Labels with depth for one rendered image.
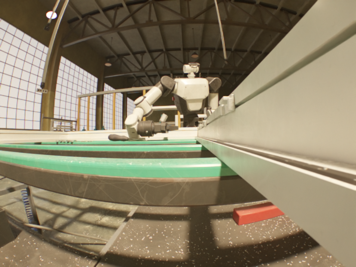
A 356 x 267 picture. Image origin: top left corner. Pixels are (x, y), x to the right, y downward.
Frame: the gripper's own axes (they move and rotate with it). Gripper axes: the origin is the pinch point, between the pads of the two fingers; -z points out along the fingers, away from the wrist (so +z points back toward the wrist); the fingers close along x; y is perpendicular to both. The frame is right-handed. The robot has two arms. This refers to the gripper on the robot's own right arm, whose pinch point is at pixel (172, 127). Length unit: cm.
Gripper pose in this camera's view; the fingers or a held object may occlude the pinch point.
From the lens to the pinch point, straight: 86.5
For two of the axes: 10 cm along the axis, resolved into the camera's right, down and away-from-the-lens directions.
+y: 0.2, 10.0, -0.1
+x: 0.8, 0.1, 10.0
